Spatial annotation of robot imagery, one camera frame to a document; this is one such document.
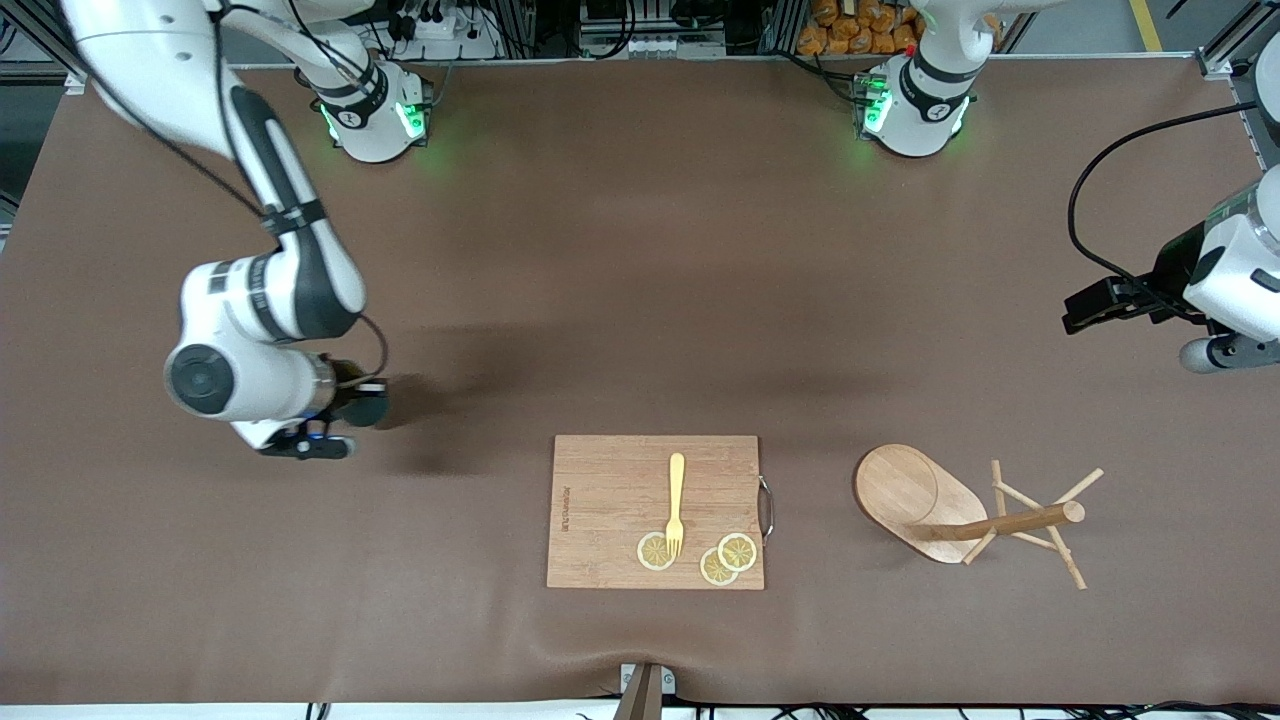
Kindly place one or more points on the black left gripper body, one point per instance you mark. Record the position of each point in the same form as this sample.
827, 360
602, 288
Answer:
1166, 282

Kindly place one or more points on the dark green cup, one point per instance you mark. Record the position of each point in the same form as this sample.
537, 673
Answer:
368, 408

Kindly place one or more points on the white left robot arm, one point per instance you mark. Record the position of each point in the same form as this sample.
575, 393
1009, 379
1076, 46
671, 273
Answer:
915, 110

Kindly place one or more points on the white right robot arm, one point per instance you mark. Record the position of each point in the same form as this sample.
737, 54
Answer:
300, 290

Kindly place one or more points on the wooden mug tree rack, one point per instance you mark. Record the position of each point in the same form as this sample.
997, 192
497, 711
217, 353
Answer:
900, 490

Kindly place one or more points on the orange packaged goods pile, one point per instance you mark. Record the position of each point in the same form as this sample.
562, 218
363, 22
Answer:
860, 30

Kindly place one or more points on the lemon slice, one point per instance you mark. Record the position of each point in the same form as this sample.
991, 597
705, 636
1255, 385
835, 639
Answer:
712, 571
650, 555
738, 552

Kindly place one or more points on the yellow plastic fork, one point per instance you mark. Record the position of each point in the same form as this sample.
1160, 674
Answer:
677, 480

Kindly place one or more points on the white socket hub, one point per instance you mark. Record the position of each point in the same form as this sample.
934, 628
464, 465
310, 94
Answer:
650, 46

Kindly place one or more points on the white power strip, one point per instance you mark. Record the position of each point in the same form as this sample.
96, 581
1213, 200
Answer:
450, 35

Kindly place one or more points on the aluminium frame strut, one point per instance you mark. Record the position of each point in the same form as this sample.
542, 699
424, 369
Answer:
75, 82
1215, 65

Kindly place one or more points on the metal table edge bracket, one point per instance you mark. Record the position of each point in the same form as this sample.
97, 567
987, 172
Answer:
645, 695

